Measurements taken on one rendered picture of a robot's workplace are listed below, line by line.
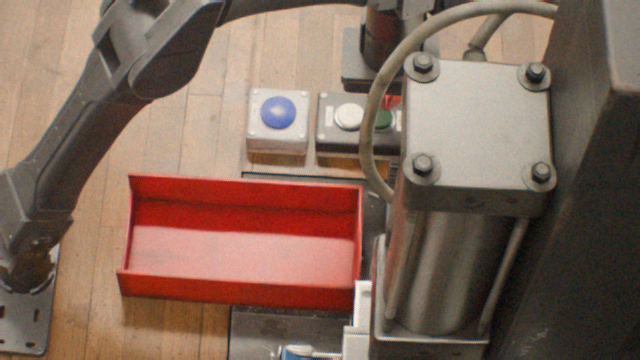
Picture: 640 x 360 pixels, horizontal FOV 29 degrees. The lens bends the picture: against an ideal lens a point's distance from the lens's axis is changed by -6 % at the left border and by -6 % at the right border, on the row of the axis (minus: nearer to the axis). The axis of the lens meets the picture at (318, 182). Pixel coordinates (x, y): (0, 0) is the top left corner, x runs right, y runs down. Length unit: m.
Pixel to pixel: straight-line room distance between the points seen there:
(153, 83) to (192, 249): 0.32
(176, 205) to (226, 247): 0.07
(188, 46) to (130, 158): 0.39
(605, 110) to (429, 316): 0.33
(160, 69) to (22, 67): 0.47
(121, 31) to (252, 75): 0.42
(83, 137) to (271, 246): 0.31
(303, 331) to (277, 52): 0.35
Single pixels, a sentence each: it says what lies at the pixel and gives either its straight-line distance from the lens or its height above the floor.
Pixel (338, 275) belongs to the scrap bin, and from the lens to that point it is 1.38.
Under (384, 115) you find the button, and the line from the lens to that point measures 1.44.
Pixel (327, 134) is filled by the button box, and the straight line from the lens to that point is 1.43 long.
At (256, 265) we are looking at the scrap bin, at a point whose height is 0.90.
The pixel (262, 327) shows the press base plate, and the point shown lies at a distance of 1.36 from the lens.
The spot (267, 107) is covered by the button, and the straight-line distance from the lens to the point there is 1.44.
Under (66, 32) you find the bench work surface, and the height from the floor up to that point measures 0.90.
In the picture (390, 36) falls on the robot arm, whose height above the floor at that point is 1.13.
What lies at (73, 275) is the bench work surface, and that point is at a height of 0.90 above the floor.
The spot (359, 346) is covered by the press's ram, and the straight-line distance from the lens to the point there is 1.14.
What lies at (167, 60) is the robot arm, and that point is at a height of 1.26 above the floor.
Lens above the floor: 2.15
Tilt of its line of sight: 61 degrees down
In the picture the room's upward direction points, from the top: 4 degrees clockwise
